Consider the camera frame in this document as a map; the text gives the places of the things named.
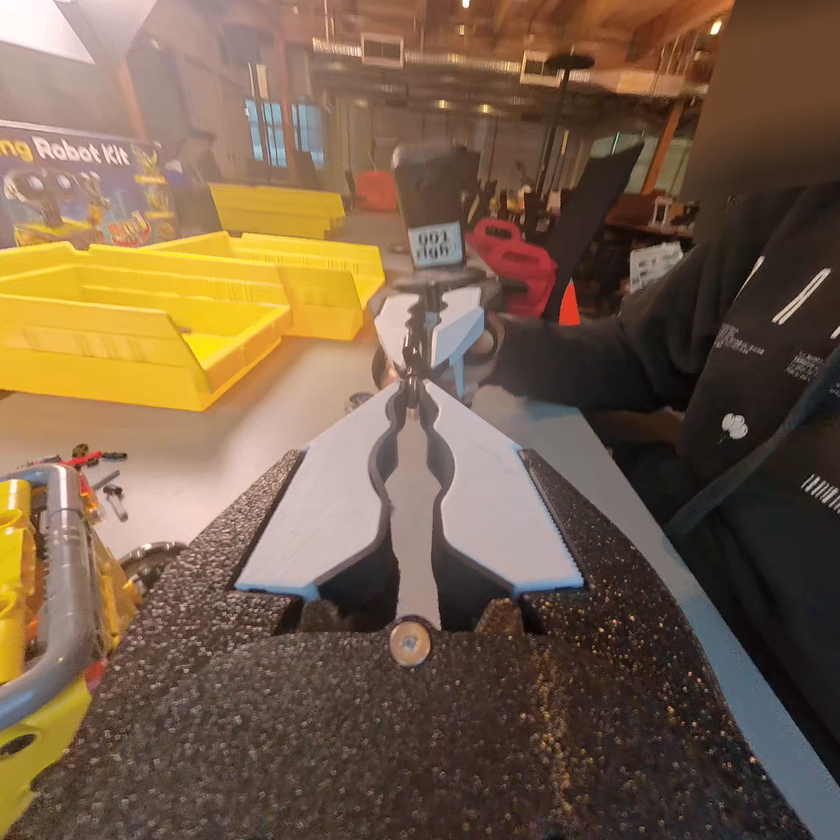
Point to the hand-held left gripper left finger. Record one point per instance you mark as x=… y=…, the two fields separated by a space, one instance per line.
x=315 y=518

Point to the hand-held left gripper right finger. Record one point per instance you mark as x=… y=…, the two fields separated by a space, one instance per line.
x=505 y=518

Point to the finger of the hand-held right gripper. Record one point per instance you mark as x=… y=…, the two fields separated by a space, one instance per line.
x=459 y=321
x=394 y=328

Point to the black thin liftarm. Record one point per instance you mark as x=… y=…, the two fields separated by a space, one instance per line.
x=412 y=367

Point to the grey toothed wheel hub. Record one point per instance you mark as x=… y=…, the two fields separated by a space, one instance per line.
x=151 y=558
x=361 y=401

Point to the yellow black toy brick vehicle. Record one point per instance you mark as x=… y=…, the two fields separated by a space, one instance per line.
x=62 y=558

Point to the yellow plastic storage bin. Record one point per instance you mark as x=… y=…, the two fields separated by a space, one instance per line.
x=321 y=308
x=98 y=367
x=328 y=262
x=275 y=210

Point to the grey desk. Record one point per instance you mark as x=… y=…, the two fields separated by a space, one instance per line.
x=229 y=426

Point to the person's right hand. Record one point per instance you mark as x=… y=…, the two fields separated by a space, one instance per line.
x=489 y=341

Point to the red plastic crate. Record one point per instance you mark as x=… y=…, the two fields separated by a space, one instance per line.
x=377 y=190

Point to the adjoining grey table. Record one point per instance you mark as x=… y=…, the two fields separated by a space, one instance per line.
x=367 y=226

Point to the red plastic canister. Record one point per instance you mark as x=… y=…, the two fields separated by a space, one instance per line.
x=518 y=262

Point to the orange traffic cone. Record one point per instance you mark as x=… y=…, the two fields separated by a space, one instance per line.
x=569 y=308

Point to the large paned window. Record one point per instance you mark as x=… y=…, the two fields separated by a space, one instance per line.
x=282 y=134

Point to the grey axle with black connector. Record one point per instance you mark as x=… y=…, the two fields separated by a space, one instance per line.
x=115 y=502

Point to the white printed paper sheet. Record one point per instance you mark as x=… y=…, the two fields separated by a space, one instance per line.
x=656 y=266

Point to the pile of red black pins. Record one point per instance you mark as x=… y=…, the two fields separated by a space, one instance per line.
x=85 y=454

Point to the blue toy kit box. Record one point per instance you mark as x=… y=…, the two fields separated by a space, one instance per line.
x=79 y=190

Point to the ceiling light panel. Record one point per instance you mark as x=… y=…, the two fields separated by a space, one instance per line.
x=39 y=26

